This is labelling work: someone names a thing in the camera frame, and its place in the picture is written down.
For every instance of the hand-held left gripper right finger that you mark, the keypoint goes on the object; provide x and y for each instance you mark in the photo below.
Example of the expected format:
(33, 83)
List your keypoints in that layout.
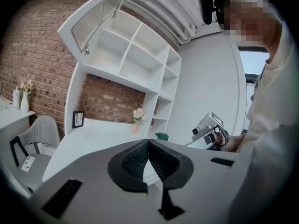
(172, 169)

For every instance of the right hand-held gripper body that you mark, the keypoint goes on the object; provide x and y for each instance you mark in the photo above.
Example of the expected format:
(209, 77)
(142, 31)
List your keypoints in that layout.
(209, 121)

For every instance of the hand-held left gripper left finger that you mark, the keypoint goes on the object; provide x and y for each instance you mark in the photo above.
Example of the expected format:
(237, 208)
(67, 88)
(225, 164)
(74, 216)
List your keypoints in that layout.
(127, 171)

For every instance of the white cabinet door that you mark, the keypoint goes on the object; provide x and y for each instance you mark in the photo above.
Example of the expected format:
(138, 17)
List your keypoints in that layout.
(65, 34)

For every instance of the person's right forearm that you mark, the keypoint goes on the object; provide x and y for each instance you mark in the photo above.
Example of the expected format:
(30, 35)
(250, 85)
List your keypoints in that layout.
(236, 143)

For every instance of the small black box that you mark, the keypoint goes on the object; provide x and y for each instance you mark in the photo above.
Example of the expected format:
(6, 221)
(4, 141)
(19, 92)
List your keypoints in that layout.
(161, 136)

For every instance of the white desk with drawers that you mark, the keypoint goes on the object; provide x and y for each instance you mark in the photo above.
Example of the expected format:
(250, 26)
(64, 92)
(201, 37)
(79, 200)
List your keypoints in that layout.
(98, 139)

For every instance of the person's right hand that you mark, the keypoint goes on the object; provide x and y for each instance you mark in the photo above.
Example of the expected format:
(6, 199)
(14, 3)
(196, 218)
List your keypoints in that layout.
(219, 140)

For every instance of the pink vase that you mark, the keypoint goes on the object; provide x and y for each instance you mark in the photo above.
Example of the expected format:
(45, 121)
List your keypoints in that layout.
(134, 128)

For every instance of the pale pink flower bouquet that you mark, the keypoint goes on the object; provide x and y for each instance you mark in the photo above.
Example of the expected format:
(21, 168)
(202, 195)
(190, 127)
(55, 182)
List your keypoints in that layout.
(139, 115)

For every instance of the person's beige shirt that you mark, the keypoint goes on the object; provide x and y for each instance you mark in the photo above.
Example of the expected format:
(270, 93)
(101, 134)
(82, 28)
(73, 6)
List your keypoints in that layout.
(273, 97)

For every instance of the bright window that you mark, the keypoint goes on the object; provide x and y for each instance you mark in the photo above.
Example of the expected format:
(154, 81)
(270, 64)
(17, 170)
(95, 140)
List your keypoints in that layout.
(253, 62)

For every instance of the white shelf hutch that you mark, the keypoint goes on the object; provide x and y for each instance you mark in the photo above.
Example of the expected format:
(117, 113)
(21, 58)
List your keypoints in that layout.
(140, 64)

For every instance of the grey chair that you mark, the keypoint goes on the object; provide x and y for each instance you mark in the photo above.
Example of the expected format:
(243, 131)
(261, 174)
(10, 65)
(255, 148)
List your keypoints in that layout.
(44, 129)

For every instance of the white remote control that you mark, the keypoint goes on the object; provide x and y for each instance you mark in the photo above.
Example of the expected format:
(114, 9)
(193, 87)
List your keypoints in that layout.
(28, 164)

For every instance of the person's head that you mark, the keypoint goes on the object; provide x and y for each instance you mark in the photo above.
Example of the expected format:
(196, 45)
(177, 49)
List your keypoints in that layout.
(252, 20)

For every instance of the white ceiling pipes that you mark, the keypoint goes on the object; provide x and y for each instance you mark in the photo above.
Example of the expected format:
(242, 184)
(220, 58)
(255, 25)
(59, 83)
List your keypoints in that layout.
(168, 6)

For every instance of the white vase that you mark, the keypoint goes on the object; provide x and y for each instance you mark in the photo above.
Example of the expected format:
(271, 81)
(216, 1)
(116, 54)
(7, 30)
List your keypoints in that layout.
(24, 102)

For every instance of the cream flower bouquet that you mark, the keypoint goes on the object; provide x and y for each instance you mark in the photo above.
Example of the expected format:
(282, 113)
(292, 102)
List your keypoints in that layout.
(26, 86)

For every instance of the black picture frame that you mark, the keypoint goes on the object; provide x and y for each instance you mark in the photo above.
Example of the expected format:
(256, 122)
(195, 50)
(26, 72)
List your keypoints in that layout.
(78, 119)

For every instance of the black head-worn camera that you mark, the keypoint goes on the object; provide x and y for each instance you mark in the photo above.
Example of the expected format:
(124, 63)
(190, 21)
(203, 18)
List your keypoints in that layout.
(206, 8)

